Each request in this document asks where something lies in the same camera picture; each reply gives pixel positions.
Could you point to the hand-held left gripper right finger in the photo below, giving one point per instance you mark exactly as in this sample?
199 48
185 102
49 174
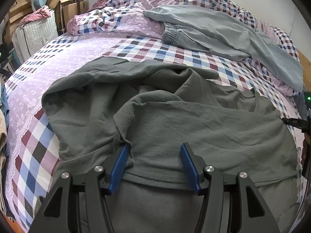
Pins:
190 165

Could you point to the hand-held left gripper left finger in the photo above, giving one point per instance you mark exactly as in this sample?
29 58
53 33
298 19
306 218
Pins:
120 165

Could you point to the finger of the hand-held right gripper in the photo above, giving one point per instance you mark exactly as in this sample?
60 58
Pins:
297 123

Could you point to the grey sweatshirt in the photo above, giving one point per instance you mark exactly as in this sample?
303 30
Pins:
194 126

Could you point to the person's right hand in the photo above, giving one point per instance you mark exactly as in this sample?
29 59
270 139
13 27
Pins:
305 150

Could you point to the blue-grey plush pillow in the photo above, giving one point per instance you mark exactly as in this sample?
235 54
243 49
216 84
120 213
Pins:
300 104

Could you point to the wooden headboard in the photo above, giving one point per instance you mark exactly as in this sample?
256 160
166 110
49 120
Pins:
306 65

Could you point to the checked purple bed sheet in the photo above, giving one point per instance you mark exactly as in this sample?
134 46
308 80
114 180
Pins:
60 77

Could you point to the beige folded cloth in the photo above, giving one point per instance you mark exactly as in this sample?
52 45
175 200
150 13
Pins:
3 126

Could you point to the light blue-grey pants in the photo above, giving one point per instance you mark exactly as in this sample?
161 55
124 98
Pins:
206 29

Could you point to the blue folded cloth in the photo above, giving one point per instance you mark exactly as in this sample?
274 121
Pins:
4 94

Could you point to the checked purple quilt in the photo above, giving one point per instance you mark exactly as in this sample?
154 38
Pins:
136 24

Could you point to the open cardboard boxes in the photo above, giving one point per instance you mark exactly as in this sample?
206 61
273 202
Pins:
70 9

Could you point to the pink cloth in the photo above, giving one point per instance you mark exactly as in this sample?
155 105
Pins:
34 15

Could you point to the cardboard box with logo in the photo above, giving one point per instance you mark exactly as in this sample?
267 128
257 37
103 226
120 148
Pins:
20 7

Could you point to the wooden bed rail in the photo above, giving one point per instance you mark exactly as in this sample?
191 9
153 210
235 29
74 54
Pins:
12 225

